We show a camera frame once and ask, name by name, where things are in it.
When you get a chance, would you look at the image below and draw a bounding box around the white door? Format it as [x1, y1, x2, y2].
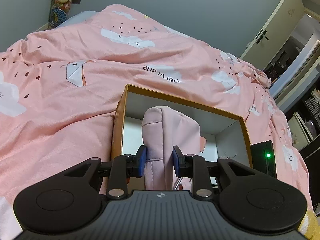
[239, 0, 306, 71]

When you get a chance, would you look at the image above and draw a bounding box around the white storage box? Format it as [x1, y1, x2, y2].
[287, 112, 313, 141]

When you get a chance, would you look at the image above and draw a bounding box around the black door handle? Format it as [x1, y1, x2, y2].
[256, 28, 269, 45]

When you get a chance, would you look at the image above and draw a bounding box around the dark wardrobe shelf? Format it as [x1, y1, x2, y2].
[285, 74, 320, 157]

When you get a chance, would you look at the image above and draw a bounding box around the woven storage basket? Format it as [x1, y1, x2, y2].
[305, 89, 320, 113]

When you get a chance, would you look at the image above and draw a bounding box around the pink fabric pouch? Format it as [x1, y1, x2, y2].
[142, 105, 207, 191]

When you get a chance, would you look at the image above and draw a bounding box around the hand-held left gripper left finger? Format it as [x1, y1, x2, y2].
[53, 145, 148, 201]

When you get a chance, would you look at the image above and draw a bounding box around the hanging tube of plush toys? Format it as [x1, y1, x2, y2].
[48, 0, 78, 28]

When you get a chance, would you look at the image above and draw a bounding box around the yellow plush toy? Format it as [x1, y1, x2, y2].
[297, 209, 317, 240]

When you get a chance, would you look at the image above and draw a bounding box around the pink printed blanket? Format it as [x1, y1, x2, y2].
[0, 4, 320, 240]

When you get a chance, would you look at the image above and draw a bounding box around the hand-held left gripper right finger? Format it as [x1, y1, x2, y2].
[172, 145, 259, 201]

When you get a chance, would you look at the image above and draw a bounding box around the orange cardboard box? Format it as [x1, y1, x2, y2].
[110, 83, 252, 188]

